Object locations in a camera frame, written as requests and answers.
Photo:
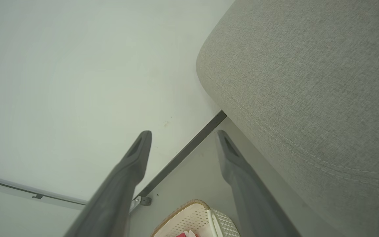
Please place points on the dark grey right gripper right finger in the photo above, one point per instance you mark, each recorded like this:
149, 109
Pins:
252, 204

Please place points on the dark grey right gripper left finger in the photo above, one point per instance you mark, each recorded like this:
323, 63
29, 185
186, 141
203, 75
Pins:
117, 191

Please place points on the red cloth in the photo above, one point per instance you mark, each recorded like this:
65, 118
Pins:
183, 235

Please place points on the grey fabric sofa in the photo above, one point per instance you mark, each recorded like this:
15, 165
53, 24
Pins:
308, 82

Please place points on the cream perforated laundry basket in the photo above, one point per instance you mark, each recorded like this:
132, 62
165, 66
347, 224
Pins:
192, 220

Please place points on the dark grey baseboard strip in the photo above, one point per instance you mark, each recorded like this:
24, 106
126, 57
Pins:
189, 148

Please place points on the small metal bracket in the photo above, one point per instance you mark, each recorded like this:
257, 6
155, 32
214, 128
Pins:
144, 200

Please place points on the white wall rail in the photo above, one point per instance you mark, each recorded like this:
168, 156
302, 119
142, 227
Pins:
12, 188

